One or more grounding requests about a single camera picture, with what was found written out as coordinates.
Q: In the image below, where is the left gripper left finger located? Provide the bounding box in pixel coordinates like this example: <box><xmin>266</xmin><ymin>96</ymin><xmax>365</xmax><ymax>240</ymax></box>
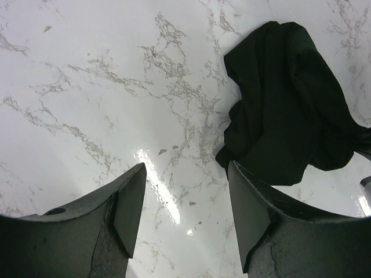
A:
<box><xmin>1</xmin><ymin>163</ymin><xmax>147</xmax><ymax>277</ymax></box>

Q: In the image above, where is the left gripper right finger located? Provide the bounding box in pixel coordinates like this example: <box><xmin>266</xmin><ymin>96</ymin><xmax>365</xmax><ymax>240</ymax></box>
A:
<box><xmin>228</xmin><ymin>161</ymin><xmax>370</xmax><ymax>277</ymax></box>

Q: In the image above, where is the black t shirt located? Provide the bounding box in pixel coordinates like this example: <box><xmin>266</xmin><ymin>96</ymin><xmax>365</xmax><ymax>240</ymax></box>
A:
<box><xmin>216</xmin><ymin>21</ymin><xmax>370</xmax><ymax>186</ymax></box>

